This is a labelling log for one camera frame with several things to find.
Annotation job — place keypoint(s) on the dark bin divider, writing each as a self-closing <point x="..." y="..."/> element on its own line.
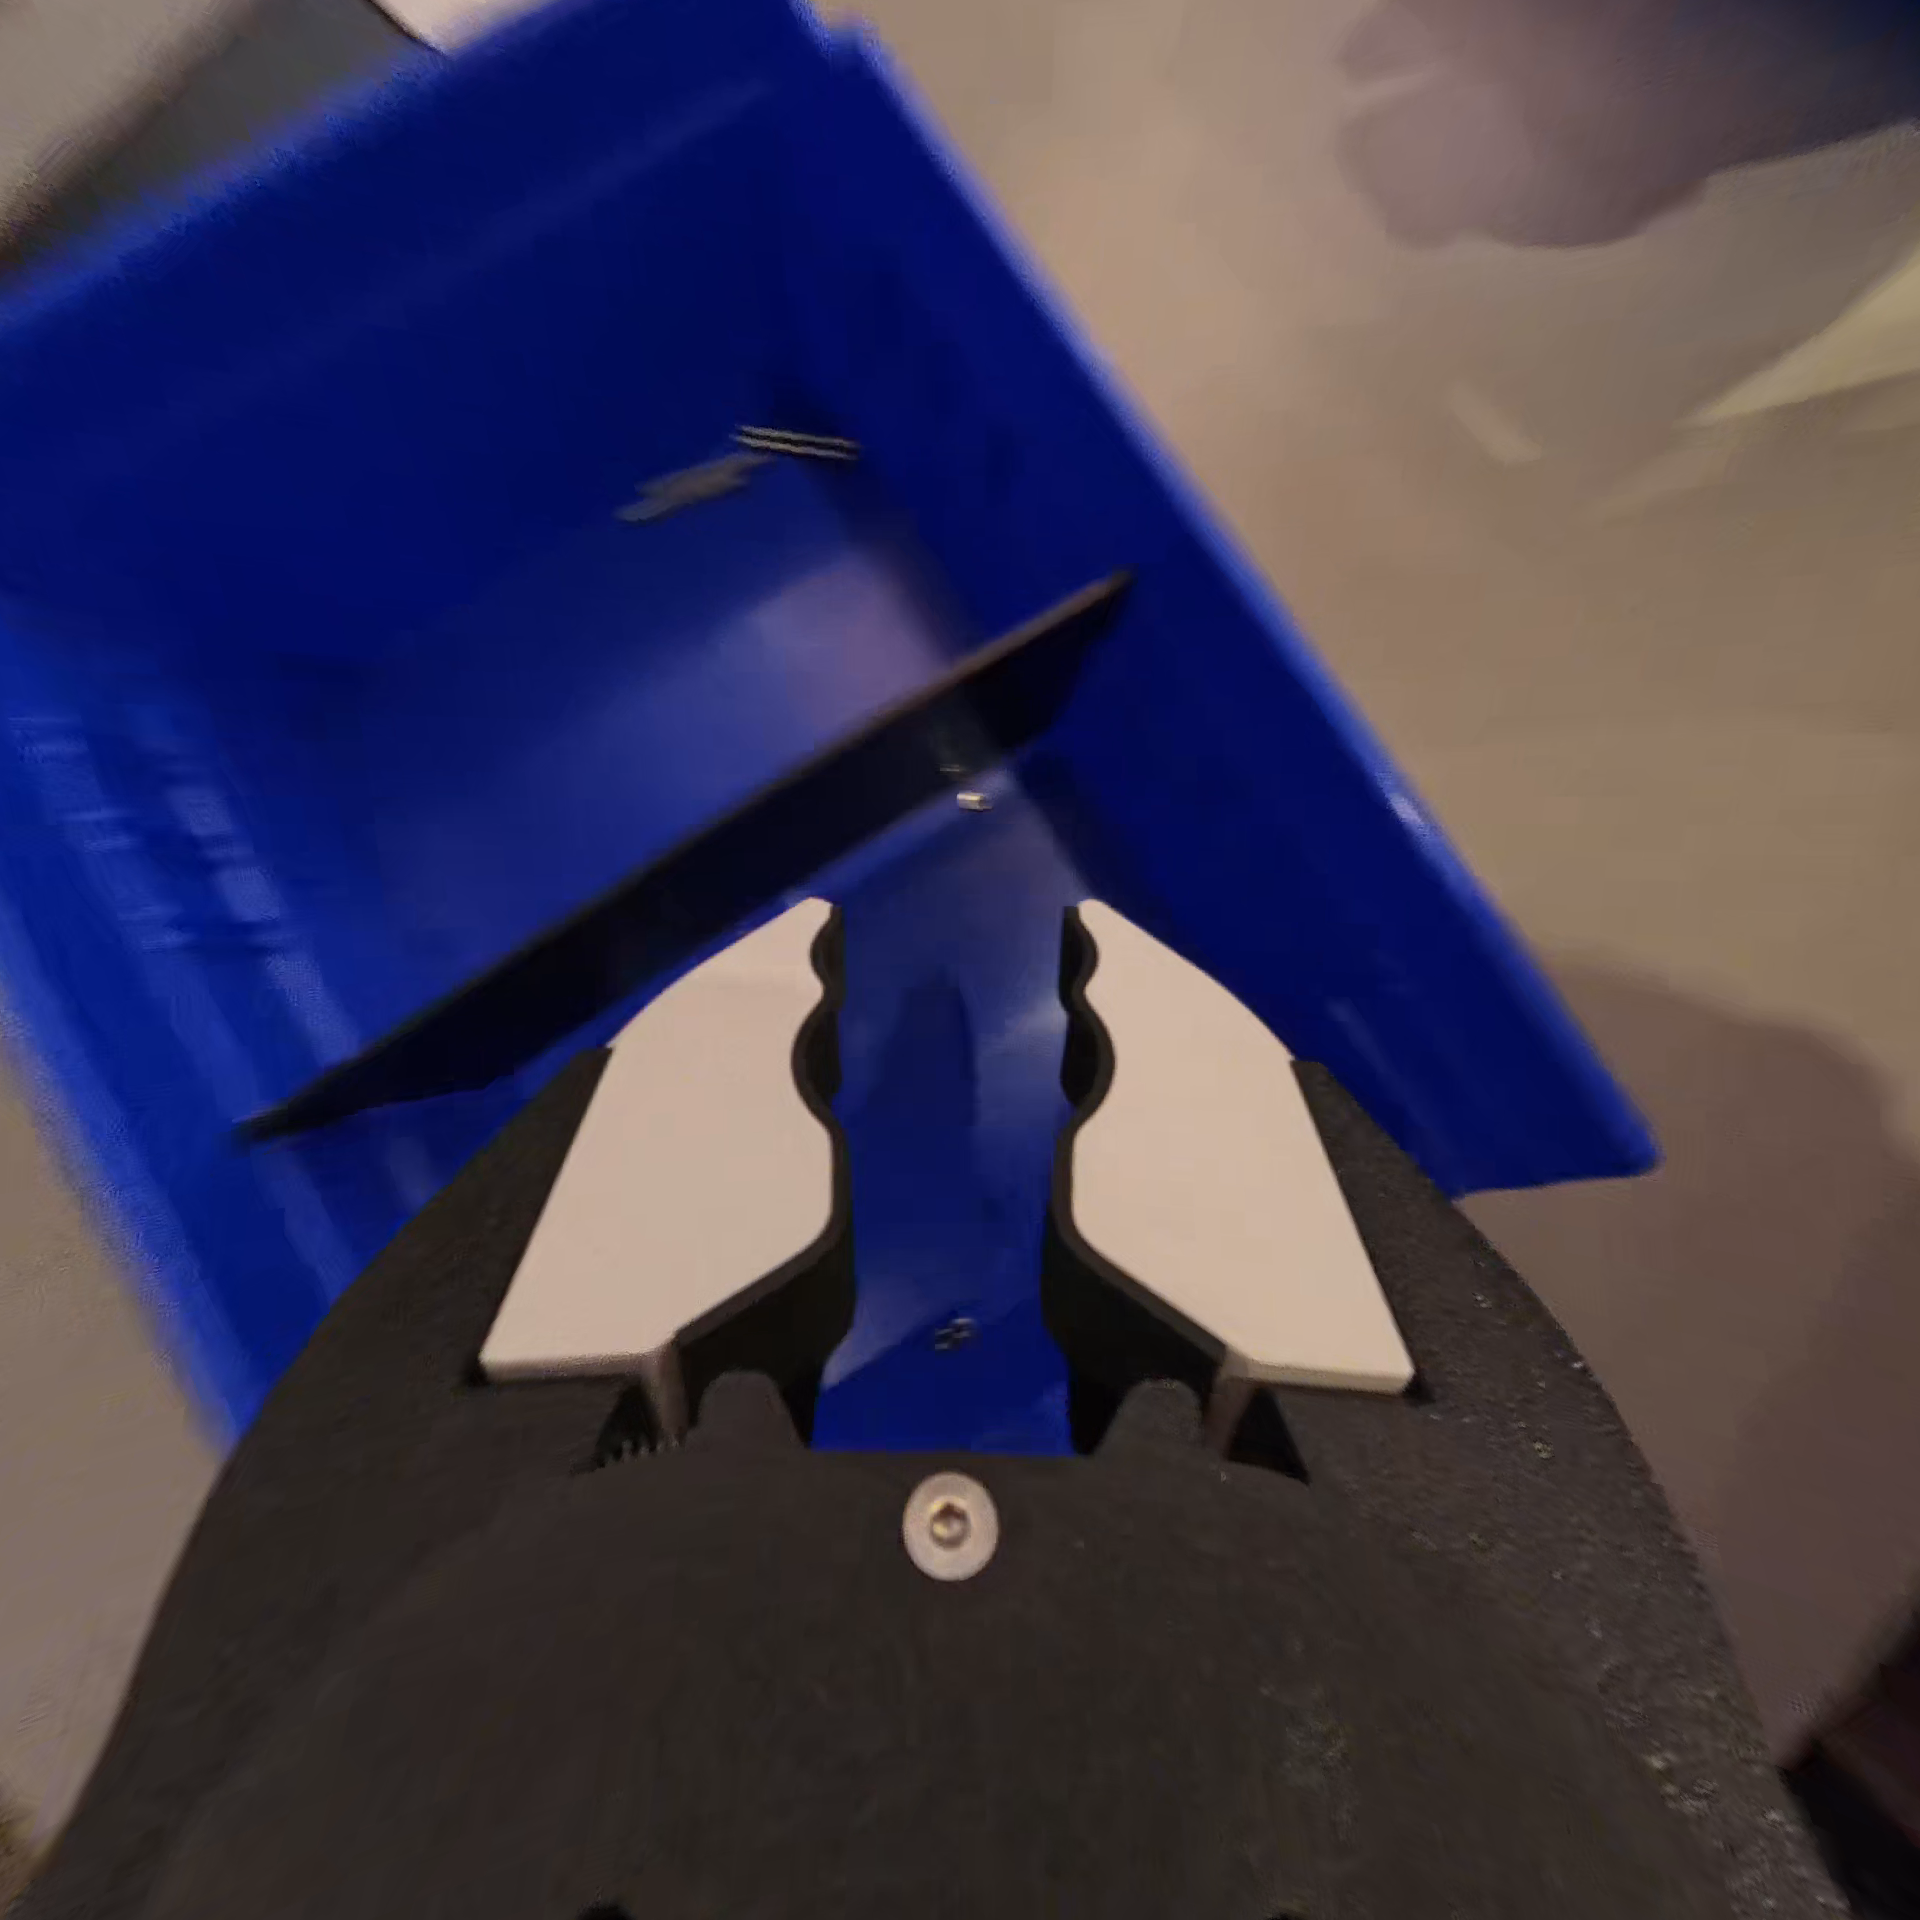
<point x="676" y="901"/>

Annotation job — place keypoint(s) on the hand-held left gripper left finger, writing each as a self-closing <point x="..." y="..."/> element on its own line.
<point x="676" y="1187"/>

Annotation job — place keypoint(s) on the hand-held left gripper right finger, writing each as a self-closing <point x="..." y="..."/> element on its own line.
<point x="1230" y="1201"/>

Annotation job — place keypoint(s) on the blue divided parts bin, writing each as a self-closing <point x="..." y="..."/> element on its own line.
<point x="375" y="376"/>

